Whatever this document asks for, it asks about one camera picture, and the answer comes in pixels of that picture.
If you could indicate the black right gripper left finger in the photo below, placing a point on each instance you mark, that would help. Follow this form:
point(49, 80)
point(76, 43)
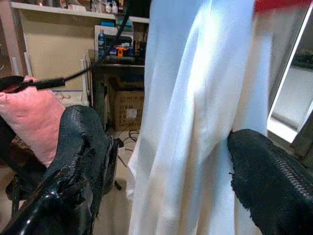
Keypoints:
point(80, 151)

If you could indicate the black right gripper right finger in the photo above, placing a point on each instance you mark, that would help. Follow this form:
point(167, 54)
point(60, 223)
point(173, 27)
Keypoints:
point(274, 183)

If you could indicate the white shirt with red logo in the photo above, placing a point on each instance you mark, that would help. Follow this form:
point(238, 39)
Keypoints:
point(195, 98)

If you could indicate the pink pillow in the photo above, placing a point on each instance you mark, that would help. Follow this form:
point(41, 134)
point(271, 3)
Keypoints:
point(31, 117)

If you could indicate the printed cardboard box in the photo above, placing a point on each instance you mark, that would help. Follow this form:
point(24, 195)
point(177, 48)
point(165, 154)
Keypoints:
point(128, 110)

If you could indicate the black chair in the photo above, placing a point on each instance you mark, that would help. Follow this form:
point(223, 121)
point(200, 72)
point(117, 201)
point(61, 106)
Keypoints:
point(17, 176)

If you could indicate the white framed mirror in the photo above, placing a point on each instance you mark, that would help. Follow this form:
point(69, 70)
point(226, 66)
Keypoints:
point(291, 85)

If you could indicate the small orange item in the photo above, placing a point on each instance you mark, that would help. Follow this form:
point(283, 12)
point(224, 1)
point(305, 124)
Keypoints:
point(121, 51)

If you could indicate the blue bottle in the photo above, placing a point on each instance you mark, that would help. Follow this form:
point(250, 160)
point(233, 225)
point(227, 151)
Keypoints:
point(101, 44)

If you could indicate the white wall shelf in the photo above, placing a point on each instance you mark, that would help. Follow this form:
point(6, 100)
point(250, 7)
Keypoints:
point(61, 9)

